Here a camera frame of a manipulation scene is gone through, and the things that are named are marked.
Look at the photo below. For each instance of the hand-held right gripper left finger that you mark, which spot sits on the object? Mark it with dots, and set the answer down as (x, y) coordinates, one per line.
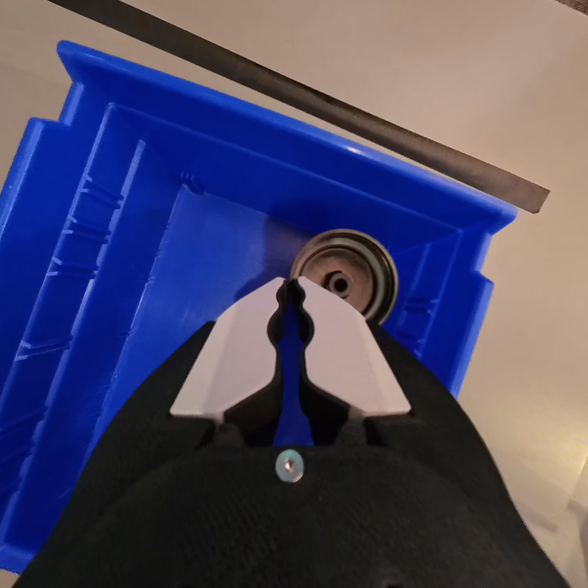
(229, 363)

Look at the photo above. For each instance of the black bottle lid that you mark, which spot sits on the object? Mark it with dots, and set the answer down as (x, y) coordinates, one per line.
(349, 262)

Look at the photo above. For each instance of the blue plastic bin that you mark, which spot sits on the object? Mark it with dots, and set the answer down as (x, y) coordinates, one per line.
(160, 275)

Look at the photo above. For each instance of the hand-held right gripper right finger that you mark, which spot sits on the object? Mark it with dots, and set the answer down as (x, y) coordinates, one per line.
(353, 363)

